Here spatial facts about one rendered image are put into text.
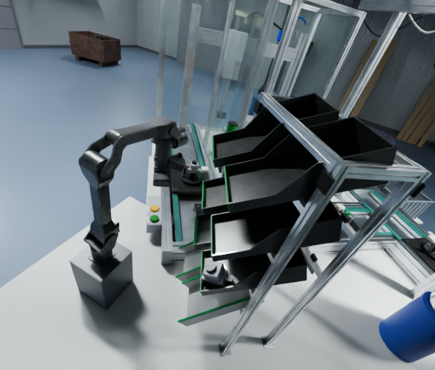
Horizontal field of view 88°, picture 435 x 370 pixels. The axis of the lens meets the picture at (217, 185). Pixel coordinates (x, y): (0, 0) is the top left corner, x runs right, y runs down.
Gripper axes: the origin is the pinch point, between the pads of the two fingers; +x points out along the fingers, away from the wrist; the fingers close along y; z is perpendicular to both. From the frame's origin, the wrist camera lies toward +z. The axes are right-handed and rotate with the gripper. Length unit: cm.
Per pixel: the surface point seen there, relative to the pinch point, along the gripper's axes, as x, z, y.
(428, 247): 26, 150, -19
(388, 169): -41, 32, -48
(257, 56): -45, 34, 23
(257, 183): -28, 18, -37
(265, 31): -53, 34, 23
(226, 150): -27.1, 14.9, -21.7
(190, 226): 33.7, 16.5, 5.6
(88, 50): 92, -179, 674
